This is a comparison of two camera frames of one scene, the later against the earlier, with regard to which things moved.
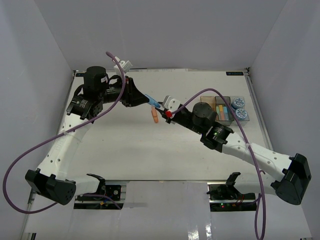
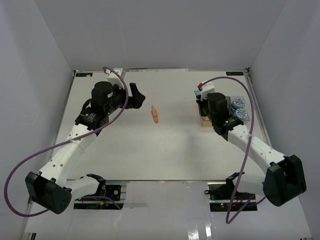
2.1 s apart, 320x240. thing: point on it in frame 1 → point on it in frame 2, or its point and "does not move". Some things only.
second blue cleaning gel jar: x=241 y=114 does not move
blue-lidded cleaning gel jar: x=238 y=103 does not move
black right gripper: x=168 y=120 → x=200 y=102
